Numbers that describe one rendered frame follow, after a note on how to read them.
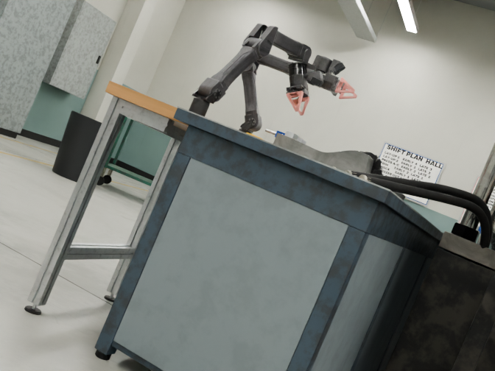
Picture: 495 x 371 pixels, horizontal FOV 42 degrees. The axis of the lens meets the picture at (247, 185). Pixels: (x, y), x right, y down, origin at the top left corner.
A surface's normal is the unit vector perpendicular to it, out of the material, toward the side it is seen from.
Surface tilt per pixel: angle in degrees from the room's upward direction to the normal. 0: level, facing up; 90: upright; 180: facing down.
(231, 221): 90
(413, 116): 90
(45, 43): 90
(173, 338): 90
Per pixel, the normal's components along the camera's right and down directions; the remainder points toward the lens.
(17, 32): 0.86, 0.37
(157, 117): -0.26, -0.10
